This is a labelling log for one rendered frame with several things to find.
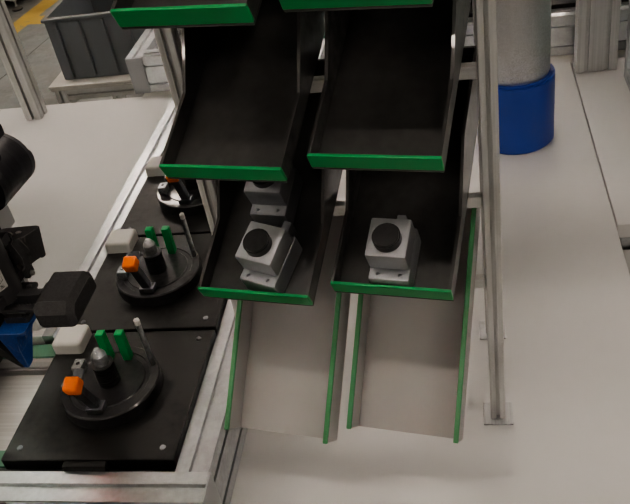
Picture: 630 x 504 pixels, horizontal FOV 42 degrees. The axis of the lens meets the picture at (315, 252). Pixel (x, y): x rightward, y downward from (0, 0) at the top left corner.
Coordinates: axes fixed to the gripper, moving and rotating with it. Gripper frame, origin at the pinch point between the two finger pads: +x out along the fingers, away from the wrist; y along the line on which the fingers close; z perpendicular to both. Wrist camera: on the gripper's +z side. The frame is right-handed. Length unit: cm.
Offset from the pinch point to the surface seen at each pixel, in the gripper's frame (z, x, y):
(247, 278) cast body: 12.0, 3.0, -21.0
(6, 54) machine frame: 127, 20, 68
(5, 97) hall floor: 329, 123, 205
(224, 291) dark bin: 11.7, 4.5, -18.1
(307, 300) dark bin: 10.4, 5.1, -27.5
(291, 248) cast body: 14.9, 1.5, -25.7
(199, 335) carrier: 30.2, 28.2, -4.8
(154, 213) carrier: 63, 28, 12
